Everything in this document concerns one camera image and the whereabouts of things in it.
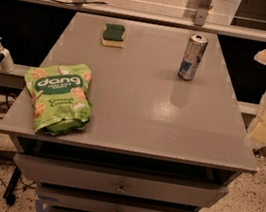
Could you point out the silver blue drink can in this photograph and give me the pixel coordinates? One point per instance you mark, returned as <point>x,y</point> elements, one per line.
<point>192,57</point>

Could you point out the grey drawer cabinet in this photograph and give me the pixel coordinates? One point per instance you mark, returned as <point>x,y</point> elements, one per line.
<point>145,119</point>

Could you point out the green yellow sponge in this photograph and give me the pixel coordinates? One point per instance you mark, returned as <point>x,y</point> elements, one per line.
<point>113,35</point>

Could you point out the top grey drawer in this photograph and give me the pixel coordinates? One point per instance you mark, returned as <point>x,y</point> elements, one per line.
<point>125,183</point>

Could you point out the white pump dispenser bottle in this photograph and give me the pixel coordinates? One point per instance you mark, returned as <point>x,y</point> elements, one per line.
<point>7,63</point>

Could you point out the middle grey drawer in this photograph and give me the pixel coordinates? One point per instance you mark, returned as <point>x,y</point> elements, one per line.
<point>98,203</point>

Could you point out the green rice chip bag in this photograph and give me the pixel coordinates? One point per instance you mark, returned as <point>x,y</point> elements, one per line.
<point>59,97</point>

